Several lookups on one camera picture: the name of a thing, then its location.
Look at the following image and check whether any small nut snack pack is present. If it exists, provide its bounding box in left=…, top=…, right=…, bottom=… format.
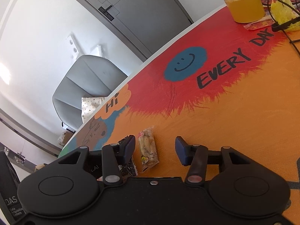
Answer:
left=138, top=126, right=159, bottom=172

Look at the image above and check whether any white rice cake pack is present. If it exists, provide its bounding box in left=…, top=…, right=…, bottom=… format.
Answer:
left=116, top=135, right=138, bottom=179

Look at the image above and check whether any brown paper bag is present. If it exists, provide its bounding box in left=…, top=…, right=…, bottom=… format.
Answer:
left=57, top=130, right=74, bottom=147

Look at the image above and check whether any dotted white cushion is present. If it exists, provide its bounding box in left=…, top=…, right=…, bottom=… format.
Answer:
left=81, top=97, right=105, bottom=123

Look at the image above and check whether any colourful cat table mat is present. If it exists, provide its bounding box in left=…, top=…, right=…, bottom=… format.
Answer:
left=61, top=6, right=299, bottom=224

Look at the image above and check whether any grey armchair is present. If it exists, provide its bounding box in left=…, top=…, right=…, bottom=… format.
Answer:
left=52, top=55, right=127, bottom=131

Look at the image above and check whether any grey door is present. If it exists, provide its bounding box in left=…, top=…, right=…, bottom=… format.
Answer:
left=76, top=0, right=193, bottom=62

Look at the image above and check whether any yellow tape roll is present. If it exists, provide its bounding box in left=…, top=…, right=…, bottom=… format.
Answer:
left=224, top=0, right=266, bottom=23

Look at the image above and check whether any yellow crumpled bag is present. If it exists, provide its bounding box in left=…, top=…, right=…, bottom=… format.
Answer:
left=271, top=0, right=299, bottom=32

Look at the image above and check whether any black door handle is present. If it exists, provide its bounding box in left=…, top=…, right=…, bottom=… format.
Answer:
left=98, top=5, right=114, bottom=21

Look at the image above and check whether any black wire stand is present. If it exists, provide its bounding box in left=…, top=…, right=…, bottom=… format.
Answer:
left=262, top=0, right=299, bottom=54

